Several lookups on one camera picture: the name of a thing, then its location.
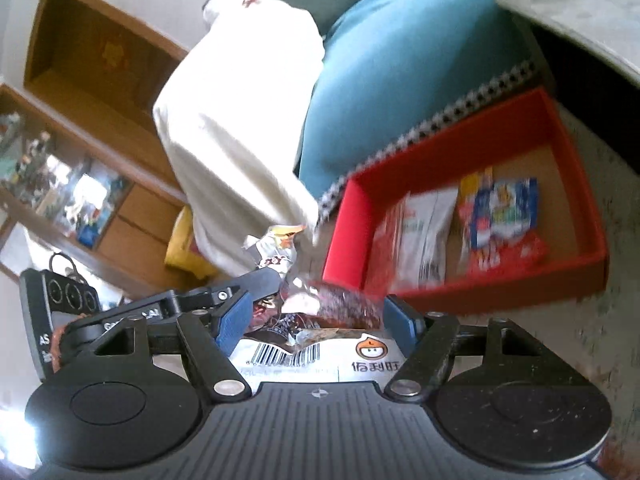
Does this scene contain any grey marble table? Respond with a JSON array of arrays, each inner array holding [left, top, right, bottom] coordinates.
[[495, 0, 640, 181]]

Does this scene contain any white green snack packet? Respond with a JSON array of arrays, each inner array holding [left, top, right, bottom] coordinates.
[[400, 187, 460, 287]]

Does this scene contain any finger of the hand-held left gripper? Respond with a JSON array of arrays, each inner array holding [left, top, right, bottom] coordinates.
[[170, 269, 282, 317]]

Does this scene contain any wooden cabinet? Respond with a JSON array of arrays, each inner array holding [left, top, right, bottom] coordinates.
[[0, 0, 201, 301]]

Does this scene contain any clear packet of dark snacks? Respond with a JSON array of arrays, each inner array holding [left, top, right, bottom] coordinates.
[[279, 275, 390, 332]]

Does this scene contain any red cardboard box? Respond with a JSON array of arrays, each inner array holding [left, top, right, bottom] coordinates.
[[322, 86, 610, 316]]

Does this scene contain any yellow object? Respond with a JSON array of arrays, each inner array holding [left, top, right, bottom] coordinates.
[[165, 205, 222, 282]]

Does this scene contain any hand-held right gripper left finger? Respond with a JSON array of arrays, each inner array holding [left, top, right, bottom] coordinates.
[[75, 290, 252, 402]]

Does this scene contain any white blue cartoon packet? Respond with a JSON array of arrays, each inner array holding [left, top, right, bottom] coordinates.
[[469, 177, 540, 252]]

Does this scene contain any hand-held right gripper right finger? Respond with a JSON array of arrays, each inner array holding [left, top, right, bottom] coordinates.
[[382, 294, 556, 403]]

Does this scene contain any cream white cloth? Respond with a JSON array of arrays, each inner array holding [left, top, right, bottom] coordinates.
[[152, 0, 326, 278]]

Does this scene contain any group of shelf figurines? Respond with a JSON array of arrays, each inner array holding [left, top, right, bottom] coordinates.
[[0, 110, 132, 250]]

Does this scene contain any white barcode snack packet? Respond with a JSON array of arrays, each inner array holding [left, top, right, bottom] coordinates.
[[232, 327, 410, 392]]

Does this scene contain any teal cushion with checked trim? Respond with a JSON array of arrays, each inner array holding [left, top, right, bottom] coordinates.
[[295, 0, 563, 222]]

